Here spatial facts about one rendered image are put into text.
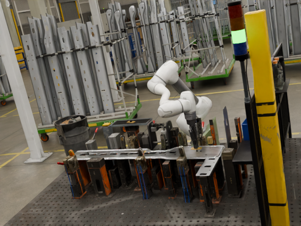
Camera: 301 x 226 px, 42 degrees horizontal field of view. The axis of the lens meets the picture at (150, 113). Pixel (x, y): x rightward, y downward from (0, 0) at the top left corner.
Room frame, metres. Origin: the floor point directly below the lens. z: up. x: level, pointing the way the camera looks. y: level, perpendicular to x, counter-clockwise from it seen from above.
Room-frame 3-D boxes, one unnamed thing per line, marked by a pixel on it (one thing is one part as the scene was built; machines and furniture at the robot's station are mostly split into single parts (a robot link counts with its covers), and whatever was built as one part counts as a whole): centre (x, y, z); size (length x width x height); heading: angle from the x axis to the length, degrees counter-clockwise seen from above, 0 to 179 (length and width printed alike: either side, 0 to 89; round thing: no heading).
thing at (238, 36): (2.03, -0.52, 1.90); 0.07 x 0.07 x 0.06
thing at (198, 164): (2.64, -0.28, 0.84); 0.11 x 0.10 x 0.28; 154
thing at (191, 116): (2.84, -0.29, 1.30); 0.09 x 0.09 x 0.06
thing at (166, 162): (2.77, -0.04, 0.84); 0.11 x 0.08 x 0.29; 154
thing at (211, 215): (2.43, -0.27, 0.84); 0.11 x 0.06 x 0.29; 154
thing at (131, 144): (3.26, 0.21, 0.89); 0.13 x 0.11 x 0.38; 154
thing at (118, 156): (3.05, 0.15, 1.00); 1.38 x 0.22 x 0.02; 64
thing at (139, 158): (2.86, 0.15, 0.87); 0.12 x 0.09 x 0.35; 154
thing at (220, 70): (9.84, -1.75, 0.88); 1.91 x 1.00 x 1.76; 160
